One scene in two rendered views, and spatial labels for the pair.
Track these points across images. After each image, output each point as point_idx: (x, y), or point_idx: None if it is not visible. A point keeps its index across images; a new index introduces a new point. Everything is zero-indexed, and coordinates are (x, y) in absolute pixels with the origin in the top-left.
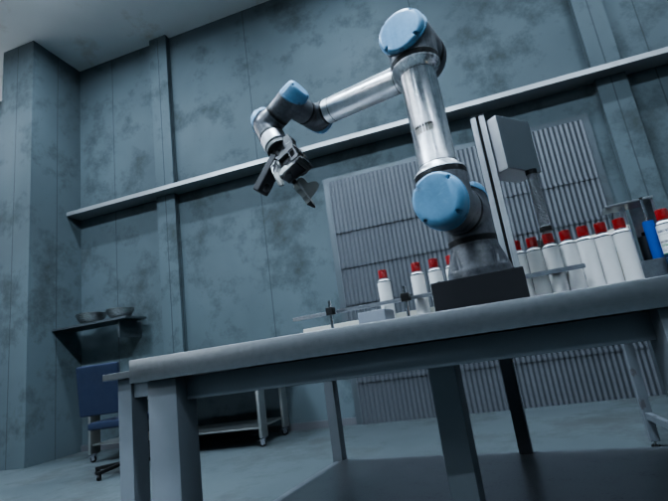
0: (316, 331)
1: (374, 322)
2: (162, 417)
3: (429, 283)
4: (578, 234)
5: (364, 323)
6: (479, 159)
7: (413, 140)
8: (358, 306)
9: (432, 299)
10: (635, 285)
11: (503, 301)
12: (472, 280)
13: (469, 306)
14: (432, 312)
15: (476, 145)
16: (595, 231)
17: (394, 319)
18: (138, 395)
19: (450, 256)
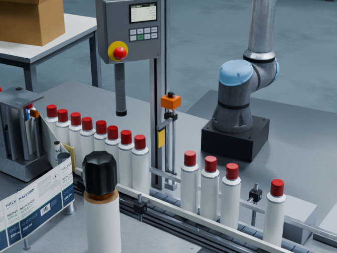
0: (330, 112)
1: (308, 108)
2: None
3: (218, 187)
4: (80, 120)
5: (312, 108)
6: (169, 34)
7: (273, 30)
8: (316, 227)
9: (217, 205)
10: None
11: (266, 100)
12: None
13: (276, 102)
14: (288, 104)
15: (169, 18)
16: (67, 117)
17: (301, 106)
18: None
19: (249, 109)
